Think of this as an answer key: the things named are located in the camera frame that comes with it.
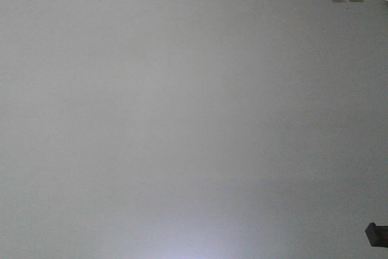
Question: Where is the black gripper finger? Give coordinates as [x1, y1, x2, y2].
[365, 223, 388, 246]

